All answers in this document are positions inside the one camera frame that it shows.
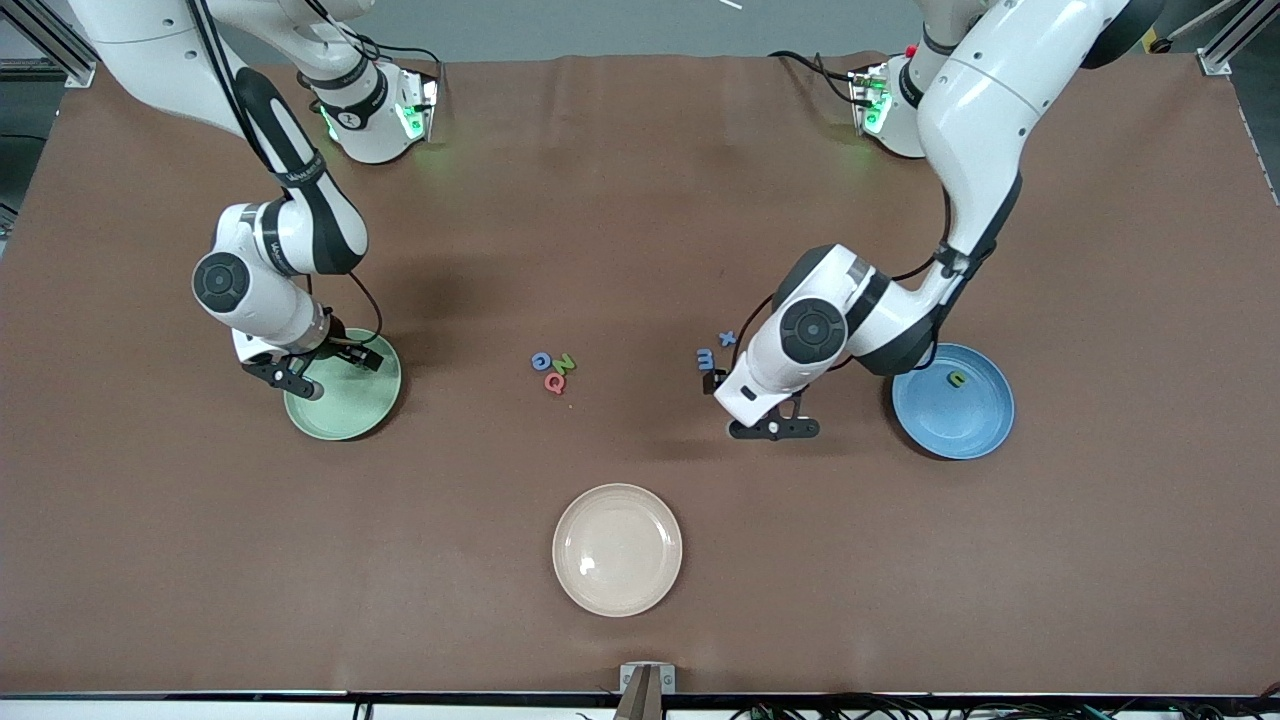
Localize green plate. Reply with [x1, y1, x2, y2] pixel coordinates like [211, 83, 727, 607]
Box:
[283, 328, 403, 442]

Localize blue plate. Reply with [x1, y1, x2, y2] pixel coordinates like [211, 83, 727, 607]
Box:
[891, 343, 1016, 461]

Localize beige plate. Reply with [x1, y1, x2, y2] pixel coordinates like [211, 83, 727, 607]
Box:
[552, 483, 684, 618]

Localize brown table mat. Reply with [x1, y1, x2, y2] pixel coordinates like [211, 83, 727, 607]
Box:
[0, 52, 1280, 697]

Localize black stand leg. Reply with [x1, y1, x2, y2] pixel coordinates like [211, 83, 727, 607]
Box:
[1150, 0, 1236, 54]

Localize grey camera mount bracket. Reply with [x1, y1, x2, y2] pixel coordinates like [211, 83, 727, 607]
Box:
[615, 663, 677, 720]

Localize black cable bundle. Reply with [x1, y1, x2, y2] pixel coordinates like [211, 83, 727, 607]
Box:
[730, 686, 1280, 720]

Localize black arm base cable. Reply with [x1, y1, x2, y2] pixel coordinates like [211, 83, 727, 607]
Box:
[768, 50, 861, 106]
[330, 25, 446, 96]

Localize aluminium frame profile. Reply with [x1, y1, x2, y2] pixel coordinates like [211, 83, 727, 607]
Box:
[1197, 0, 1280, 77]
[0, 0, 98, 89]

